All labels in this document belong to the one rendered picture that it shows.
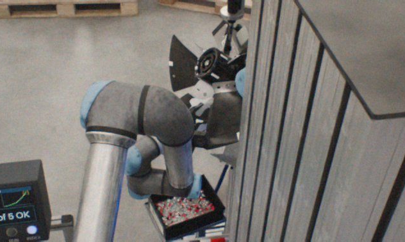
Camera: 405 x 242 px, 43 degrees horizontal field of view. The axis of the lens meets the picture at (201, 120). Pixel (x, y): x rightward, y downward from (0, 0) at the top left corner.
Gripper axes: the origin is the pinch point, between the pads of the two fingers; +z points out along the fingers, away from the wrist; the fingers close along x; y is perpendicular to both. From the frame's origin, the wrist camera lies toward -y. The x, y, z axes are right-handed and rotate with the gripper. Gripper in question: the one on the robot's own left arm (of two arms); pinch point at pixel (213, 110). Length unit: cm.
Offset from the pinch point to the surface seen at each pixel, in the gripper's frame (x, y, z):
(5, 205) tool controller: -3, 10, -66
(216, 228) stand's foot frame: 108, 34, 35
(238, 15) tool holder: -28.8, -2.1, 10.4
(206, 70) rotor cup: -5.3, 12.0, 10.6
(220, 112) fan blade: -0.3, -3.0, 0.0
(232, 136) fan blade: 1.0, -12.3, -5.2
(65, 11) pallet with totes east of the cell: 82, 273, 116
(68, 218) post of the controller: 12, 8, -52
